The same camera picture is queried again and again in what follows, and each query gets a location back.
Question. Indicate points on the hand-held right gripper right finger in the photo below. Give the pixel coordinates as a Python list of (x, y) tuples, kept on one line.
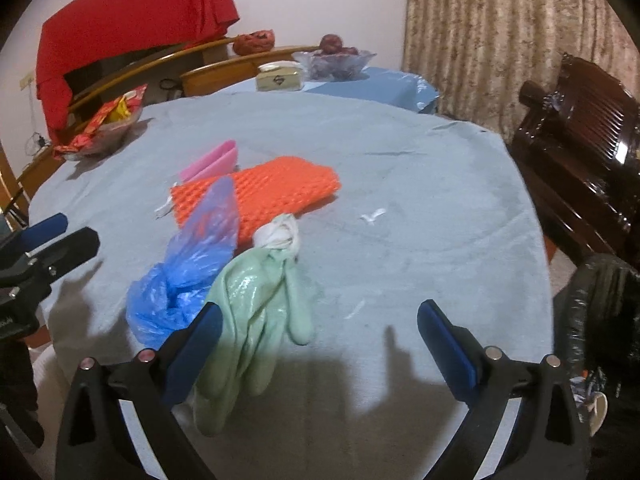
[(447, 347)]

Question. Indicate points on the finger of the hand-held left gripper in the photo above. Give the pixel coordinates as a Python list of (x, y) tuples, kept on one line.
[(70, 250), (45, 227)]

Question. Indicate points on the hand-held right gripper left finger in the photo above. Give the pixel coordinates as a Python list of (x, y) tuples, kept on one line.
[(192, 350)]

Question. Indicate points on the green rubber glove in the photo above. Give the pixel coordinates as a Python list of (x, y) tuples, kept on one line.
[(250, 310)]

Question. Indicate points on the black trash bag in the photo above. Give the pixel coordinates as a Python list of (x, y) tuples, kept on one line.
[(605, 320)]

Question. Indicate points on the orange foam net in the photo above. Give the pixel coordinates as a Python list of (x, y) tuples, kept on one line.
[(280, 185)]

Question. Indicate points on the wooden chair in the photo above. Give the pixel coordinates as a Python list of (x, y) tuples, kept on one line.
[(12, 195), (165, 57), (235, 72)]

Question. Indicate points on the blue plastic bag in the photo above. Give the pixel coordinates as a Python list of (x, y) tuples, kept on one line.
[(165, 300)]

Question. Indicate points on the white paper scrap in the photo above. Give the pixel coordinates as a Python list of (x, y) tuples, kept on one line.
[(164, 207)]

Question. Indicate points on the glass snack bowl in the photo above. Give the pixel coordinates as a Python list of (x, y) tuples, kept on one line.
[(107, 140)]

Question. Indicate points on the bowl with red snack wrappers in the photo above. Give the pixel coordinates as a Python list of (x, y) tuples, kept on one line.
[(100, 117)]

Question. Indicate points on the white crumpled tissue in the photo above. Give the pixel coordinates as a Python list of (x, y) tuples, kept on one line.
[(277, 235)]

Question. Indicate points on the pink plastic piece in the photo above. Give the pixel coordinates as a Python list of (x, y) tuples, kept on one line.
[(212, 161)]

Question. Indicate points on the red cloth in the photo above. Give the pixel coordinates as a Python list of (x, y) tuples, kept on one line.
[(130, 20)]

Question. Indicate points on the dark wooden armchair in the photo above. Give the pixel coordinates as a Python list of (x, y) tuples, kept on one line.
[(585, 150)]

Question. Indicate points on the blue plastic sheet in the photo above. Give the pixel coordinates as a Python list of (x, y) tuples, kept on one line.
[(385, 87)]

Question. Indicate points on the cream tissue box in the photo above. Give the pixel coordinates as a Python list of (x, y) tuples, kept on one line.
[(279, 79)]

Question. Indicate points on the red net bag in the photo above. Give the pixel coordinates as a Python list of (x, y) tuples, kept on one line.
[(254, 42)]

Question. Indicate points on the glass fruit bowl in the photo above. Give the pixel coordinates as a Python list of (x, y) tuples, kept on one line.
[(335, 67)]

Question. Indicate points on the small dark red fruit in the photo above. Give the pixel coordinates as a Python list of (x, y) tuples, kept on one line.
[(350, 51)]

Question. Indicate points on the beige patterned curtain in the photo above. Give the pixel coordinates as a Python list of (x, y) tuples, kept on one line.
[(490, 30)]

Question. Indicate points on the large dark red fruit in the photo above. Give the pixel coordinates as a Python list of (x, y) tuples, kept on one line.
[(331, 43)]

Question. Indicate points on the wall socket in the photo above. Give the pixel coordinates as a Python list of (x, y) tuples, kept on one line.
[(26, 82)]

